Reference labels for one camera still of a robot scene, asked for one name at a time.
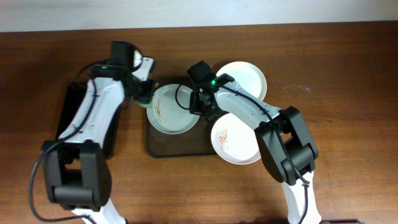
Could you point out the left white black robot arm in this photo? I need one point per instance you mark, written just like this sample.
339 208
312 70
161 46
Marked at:
76 174

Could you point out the white plate with stains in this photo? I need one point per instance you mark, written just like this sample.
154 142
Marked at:
166 116

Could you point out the yellow green sponge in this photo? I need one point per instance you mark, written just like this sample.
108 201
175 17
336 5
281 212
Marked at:
145 103

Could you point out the brown translucent tray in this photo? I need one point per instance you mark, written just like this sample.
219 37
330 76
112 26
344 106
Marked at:
194 142

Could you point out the black rectangular tray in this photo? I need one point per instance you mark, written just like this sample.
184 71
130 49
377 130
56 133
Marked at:
74 96

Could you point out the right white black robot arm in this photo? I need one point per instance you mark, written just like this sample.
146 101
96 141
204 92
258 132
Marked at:
286 146

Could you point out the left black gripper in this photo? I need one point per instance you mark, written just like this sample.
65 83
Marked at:
144 94

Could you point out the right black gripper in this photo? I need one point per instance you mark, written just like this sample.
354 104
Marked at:
200 104

